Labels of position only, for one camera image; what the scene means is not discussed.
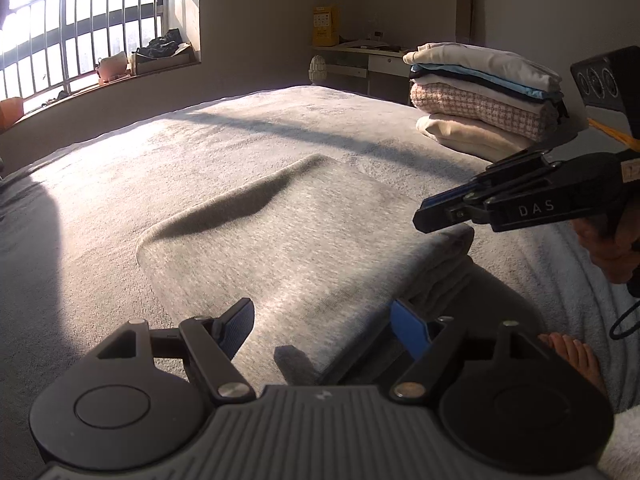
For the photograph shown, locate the person's bare foot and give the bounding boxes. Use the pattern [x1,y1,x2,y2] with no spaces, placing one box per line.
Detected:
[538,332,609,397]

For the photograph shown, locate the light grey sweatpants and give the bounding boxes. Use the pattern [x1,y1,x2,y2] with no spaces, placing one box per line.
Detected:
[136,154,476,387]

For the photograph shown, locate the grey bed blanket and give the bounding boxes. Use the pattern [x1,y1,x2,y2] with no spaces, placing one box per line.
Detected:
[0,85,601,461]

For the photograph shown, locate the pile of folded clothes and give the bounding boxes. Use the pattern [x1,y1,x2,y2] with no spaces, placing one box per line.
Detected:
[410,63,562,102]

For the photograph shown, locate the papers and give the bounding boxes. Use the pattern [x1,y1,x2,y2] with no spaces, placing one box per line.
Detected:
[339,37,407,54]

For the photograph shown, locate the beige folded garment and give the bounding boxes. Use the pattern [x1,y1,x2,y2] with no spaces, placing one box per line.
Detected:
[415,113,540,164]

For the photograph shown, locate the brown cardboard sheet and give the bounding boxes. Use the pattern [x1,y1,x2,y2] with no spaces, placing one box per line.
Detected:
[453,0,477,44]

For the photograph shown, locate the white fluffy robe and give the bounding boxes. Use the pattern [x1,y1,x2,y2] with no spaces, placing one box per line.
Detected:
[540,220,640,480]

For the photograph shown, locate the yellow box on desk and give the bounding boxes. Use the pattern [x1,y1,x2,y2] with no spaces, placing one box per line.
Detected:
[312,6,341,47]

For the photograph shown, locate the metal window railing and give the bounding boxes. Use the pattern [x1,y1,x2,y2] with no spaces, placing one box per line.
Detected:
[0,0,173,107]

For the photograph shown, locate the cardboard box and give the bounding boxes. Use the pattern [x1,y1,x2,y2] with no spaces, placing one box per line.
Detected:
[130,42,194,77]

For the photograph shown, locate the pink helmet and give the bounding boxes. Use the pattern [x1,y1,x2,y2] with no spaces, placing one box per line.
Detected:
[96,51,129,84]

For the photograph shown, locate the white desk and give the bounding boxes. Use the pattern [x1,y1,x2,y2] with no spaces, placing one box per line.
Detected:
[309,40,417,107]

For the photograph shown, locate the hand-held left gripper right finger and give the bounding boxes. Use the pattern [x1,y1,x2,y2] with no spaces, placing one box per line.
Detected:
[389,299,557,404]

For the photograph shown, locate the orange bag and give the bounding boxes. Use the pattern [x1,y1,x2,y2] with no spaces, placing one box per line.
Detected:
[0,97,25,132]

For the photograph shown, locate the person's right hand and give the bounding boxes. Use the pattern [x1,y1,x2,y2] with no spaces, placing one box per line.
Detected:
[571,212,640,285]

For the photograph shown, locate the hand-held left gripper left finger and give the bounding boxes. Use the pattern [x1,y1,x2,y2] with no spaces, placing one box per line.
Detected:
[96,297,256,404]

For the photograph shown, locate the pink checked folded garment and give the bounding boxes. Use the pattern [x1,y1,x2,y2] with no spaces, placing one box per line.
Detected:
[409,82,559,142]

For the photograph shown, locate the dark clothes bundle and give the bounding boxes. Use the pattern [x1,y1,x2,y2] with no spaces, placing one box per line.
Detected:
[135,28,184,59]

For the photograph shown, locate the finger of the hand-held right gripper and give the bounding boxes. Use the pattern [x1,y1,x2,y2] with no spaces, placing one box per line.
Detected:
[470,150,562,196]
[412,180,501,234]

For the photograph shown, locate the cream pinecone ornament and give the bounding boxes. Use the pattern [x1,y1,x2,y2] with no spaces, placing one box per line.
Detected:
[308,55,329,86]

